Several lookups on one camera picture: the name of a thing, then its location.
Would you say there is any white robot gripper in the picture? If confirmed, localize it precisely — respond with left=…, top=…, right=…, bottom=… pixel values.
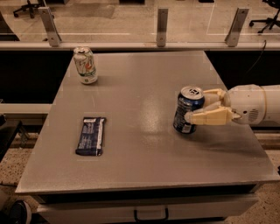
left=185, top=85, right=266, bottom=125

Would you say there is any blue pepsi can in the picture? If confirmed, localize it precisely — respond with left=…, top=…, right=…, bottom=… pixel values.
left=173, top=86, right=205, bottom=134

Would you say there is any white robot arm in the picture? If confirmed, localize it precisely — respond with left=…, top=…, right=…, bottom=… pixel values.
left=185, top=84, right=280, bottom=125

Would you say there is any white green soda can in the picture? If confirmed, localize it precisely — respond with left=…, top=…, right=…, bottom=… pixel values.
left=73, top=46, right=98, bottom=84

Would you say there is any white table drawer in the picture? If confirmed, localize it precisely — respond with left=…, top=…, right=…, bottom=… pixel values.
left=38, top=193, right=258, bottom=224

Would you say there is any black office chair right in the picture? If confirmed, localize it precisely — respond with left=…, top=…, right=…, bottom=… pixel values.
left=249, top=0, right=280, bottom=34

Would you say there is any black office chair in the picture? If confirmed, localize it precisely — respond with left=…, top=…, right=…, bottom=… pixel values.
left=13, top=0, right=46, bottom=18
left=249, top=0, right=280, bottom=34

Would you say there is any dark blue snack bar wrapper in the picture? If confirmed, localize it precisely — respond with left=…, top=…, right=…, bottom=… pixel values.
left=75, top=117, right=106, bottom=157

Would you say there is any black side table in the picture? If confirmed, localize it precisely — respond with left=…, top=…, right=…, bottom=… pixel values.
left=0, top=115, right=22, bottom=162

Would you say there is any black office chair left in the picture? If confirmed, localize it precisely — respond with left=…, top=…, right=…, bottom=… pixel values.
left=13, top=0, right=46, bottom=18

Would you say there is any dark round object on floor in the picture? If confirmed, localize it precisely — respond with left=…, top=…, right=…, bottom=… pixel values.
left=9, top=200, right=32, bottom=224

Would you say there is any right metal rail bracket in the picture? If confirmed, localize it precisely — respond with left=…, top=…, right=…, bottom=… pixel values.
left=225, top=8, right=249, bottom=47

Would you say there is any metal rail bracket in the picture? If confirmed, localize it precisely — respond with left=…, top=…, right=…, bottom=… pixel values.
left=38, top=7, right=61, bottom=47
left=225, top=8, right=249, bottom=47
left=157, top=8, right=168, bottom=47

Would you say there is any black cable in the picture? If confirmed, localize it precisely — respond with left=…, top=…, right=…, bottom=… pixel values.
left=244, top=39, right=268, bottom=76

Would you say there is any middle metal rail bracket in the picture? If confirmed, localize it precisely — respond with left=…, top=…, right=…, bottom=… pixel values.
left=157, top=8, right=168, bottom=47

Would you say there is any black drawer handle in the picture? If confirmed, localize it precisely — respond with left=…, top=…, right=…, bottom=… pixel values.
left=133, top=208, right=169, bottom=224

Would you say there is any left metal rail bracket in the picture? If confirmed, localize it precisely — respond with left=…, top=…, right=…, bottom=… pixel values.
left=38, top=7, right=61, bottom=47

